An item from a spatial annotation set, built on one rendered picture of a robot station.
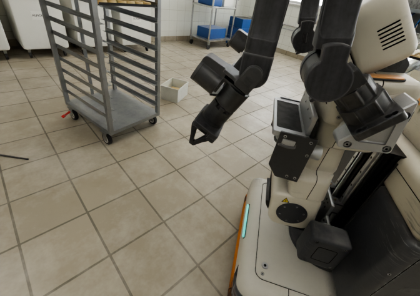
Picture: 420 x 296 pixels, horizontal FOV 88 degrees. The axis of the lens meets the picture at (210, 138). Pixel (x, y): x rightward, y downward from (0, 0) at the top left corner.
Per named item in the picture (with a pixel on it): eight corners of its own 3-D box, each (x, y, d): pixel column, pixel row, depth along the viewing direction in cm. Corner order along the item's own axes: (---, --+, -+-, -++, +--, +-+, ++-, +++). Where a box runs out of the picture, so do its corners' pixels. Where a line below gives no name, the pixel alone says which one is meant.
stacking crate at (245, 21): (243, 25, 564) (245, 16, 552) (256, 29, 543) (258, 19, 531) (228, 25, 526) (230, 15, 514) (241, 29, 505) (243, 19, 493)
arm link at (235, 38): (272, 39, 75) (272, 35, 82) (246, 16, 74) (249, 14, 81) (249, 66, 82) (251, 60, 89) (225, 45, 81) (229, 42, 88)
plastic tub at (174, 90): (171, 89, 271) (172, 77, 262) (187, 93, 268) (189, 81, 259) (159, 98, 247) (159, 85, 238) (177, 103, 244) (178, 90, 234)
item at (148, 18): (157, 23, 151) (157, 18, 149) (154, 23, 149) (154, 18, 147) (102, 6, 178) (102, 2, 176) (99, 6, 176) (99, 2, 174)
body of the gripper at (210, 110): (190, 125, 50) (209, 103, 46) (203, 107, 58) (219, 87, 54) (213, 142, 51) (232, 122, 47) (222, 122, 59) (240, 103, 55)
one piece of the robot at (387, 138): (380, 141, 48) (406, 92, 42) (390, 154, 44) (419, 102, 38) (331, 135, 50) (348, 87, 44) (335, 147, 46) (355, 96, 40)
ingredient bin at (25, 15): (26, 60, 282) (2, -11, 238) (16, 47, 316) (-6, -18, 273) (73, 57, 315) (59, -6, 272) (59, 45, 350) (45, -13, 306)
